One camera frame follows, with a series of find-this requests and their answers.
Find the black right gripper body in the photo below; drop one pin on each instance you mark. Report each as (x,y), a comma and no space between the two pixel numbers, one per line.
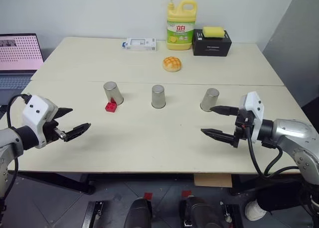
(243,124)

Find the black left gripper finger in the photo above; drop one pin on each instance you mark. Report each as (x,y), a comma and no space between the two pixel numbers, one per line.
(62,111)
(77,130)

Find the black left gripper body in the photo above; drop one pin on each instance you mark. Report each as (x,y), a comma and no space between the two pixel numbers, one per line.
(51,132)

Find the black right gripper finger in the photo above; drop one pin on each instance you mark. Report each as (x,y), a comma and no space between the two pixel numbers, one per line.
(219,135)
(224,110)

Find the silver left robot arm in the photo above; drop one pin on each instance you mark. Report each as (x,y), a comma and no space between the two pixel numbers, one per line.
(10,143)

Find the upturned metal cup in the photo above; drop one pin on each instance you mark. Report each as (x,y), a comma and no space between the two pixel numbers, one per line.
(158,97)
(209,99)
(113,92)

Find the red toy building block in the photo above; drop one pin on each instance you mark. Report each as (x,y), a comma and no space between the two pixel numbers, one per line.
(111,107)

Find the brown cardboard piece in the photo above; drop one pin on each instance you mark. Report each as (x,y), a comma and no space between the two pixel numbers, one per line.
(213,180)

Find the black cardboard box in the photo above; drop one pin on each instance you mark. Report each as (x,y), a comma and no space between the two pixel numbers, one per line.
(211,46)

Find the grey laptop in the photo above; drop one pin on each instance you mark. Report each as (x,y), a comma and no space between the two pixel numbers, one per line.
(17,63)

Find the golden bread bun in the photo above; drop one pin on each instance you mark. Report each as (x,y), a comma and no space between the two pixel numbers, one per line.
(173,64)

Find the yellow sponge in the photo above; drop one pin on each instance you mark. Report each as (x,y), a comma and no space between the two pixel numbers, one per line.
(213,32)

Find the dark rounded robot foot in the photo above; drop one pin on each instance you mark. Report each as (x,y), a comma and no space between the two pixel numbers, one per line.
(138,214)
(199,213)

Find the white shoe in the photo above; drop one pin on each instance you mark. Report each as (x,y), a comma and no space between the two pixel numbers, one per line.
(254,210)

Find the black trouser leg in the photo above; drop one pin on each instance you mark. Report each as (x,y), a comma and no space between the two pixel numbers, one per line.
(281,199)

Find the yellow detergent pump bottle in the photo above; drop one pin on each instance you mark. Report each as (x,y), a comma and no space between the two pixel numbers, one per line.
(179,26)

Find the white product box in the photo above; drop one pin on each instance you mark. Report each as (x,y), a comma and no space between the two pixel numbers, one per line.
(139,44)

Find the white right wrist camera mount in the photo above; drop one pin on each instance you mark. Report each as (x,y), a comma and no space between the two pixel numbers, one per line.
(253,103)

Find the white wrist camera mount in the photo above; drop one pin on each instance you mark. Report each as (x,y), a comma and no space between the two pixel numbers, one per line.
(35,113)
(253,103)

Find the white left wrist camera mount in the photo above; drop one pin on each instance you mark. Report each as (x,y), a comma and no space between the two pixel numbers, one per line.
(35,113)

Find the black table leg frame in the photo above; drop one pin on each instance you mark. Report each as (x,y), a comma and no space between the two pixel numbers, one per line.
(264,184)
(54,182)

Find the metal floor stand bracket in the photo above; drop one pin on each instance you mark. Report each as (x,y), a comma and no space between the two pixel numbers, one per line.
(231,214)
(93,214)

